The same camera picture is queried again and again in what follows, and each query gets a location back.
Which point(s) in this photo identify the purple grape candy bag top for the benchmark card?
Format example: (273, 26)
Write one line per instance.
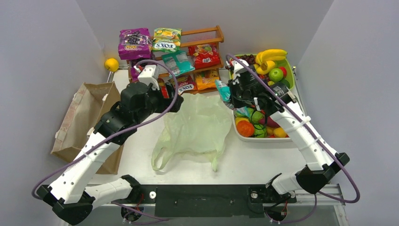
(135, 44)

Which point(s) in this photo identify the light green toy cabbage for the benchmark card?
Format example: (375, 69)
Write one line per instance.
(256, 117)

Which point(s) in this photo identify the white vegetable basket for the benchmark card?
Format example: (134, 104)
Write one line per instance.
(266, 139)

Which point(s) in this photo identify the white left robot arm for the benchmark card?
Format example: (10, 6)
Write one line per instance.
(70, 196)

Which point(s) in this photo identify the red candy bag bottom shelf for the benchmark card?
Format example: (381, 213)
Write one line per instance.
(163, 87)

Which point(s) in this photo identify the dark red grape bunch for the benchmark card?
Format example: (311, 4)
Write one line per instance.
(250, 59)

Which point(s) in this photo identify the orange candy bag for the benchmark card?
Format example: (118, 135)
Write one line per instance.
(206, 79)

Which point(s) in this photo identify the teal white snack packet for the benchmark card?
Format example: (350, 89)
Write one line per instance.
(178, 62)

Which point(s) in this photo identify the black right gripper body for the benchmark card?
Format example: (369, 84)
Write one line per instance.
(240, 95)

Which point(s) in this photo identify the purple candy bag middle shelf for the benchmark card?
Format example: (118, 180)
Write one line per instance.
(133, 73)

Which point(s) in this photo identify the yellow banana bunch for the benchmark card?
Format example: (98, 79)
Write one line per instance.
(266, 60)

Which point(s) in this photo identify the green apple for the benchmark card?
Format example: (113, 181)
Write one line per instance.
(276, 75)

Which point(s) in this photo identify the teal Fox's mint candy bag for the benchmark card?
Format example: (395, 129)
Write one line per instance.
(225, 95)

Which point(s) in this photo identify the wooden snack shelf rack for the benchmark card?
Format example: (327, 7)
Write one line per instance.
(197, 37)

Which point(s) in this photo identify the red candy bag shelf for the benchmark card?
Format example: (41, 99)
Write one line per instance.
(163, 87)
(204, 55)

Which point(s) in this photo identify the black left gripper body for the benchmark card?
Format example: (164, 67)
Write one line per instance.
(156, 103)

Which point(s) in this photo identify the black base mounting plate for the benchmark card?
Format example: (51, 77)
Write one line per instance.
(208, 200)

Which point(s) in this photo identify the red Fox's candy bag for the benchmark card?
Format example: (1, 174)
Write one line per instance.
(186, 83)

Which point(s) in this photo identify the green Fox's candy bag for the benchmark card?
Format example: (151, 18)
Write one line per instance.
(167, 40)

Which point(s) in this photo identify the brown paper bag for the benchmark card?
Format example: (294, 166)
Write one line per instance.
(89, 103)

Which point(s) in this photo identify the green fruit basket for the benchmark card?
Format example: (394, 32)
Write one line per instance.
(285, 67)

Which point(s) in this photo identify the red candy bag middle shelf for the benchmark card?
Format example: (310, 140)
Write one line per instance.
(204, 55)

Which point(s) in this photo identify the orange toy pumpkin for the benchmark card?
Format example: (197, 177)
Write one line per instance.
(245, 128)

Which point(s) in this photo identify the pale green plastic grocery bag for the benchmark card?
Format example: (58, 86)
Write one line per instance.
(199, 128)

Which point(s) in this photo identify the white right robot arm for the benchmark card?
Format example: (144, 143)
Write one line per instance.
(322, 162)

